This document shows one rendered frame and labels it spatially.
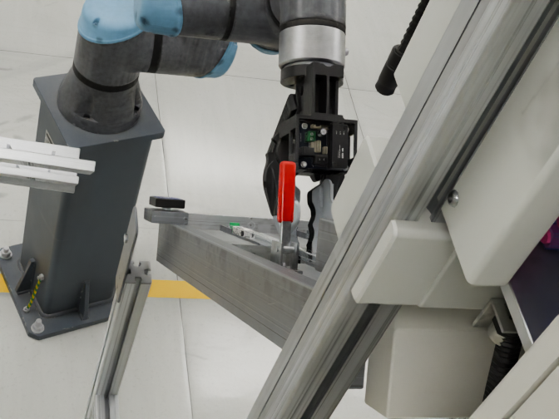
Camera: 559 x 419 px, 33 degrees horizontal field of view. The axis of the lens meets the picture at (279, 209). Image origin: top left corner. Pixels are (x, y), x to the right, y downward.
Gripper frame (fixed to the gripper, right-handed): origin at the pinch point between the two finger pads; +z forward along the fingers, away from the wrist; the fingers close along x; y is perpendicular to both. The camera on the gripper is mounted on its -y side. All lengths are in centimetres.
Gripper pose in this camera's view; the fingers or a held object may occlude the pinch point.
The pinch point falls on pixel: (301, 250)
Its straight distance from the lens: 104.5
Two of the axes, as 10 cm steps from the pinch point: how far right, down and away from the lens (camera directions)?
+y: 3.2, -1.1, -9.4
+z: -0.2, 9.9, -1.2
